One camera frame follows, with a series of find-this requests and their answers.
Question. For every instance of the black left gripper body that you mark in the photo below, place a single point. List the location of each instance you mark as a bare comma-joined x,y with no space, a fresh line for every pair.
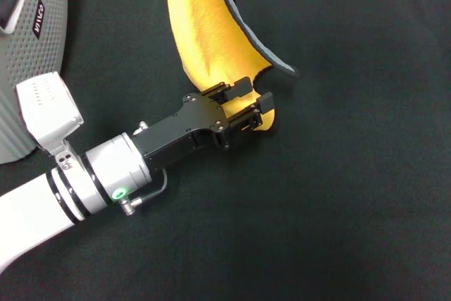
176,132

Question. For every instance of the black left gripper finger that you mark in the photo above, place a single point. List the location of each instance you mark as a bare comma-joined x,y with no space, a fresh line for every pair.
266,102
241,86

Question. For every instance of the grey yellow black-edged towel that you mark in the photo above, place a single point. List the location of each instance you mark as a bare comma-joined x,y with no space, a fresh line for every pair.
204,33

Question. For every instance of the black tablecloth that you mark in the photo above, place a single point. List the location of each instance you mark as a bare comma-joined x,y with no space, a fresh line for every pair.
334,174

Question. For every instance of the grey perforated storage box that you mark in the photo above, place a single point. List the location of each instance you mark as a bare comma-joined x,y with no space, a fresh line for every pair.
38,54

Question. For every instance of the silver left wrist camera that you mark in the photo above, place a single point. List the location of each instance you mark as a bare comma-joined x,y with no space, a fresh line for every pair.
46,103

